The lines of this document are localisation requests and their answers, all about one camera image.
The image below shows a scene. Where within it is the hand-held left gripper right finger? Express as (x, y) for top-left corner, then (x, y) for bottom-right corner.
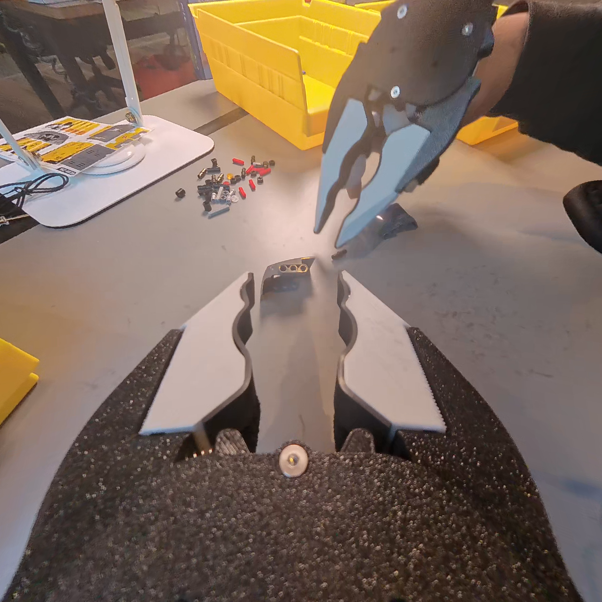
(335, 270), (446, 433)

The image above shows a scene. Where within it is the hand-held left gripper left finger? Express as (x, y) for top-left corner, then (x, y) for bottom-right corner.
(140, 272), (256, 436)

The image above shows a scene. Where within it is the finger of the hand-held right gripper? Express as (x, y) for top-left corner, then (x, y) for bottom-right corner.
(314, 98), (373, 234)
(335, 124), (431, 248)

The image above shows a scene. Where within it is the grey curved brick panel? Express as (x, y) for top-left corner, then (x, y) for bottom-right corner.
(374, 203), (419, 241)
(260, 256), (317, 300)

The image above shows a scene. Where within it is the yellow plastic parts bin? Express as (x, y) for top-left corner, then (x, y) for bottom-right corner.
(188, 0), (391, 151)

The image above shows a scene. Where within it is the person's right forearm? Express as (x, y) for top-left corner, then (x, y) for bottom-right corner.
(463, 0), (602, 165)

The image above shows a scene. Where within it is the grey desk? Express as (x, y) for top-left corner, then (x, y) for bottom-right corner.
(0, 77), (602, 602)

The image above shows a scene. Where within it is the pile of small brick pins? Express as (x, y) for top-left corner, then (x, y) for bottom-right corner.
(175, 155), (277, 218)

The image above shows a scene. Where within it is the cream book stand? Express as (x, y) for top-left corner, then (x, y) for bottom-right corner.
(0, 0), (145, 173)

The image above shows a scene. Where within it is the black cable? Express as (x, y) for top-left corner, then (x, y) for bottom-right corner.
(0, 172), (70, 209)

